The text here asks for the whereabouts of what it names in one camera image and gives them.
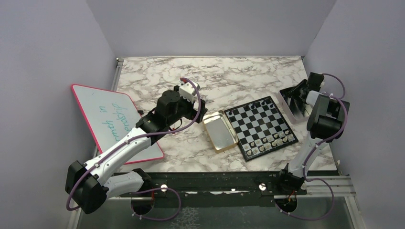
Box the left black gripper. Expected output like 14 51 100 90
167 85 207 126

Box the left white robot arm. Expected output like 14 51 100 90
64 86 207 214

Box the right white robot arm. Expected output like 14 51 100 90
275 72 350 194

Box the white box of black pieces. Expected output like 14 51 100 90
276 87 312 125

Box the gold metal tin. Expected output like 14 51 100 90
202 111 239 153

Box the black white chessboard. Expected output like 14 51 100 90
224 96 298 162

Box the red framed whiteboard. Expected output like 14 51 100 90
71 84 165 166

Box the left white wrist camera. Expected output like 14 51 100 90
179 81 200 103

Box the black table front rail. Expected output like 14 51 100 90
88 170 339 209

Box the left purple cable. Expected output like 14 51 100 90
65 77 202 222

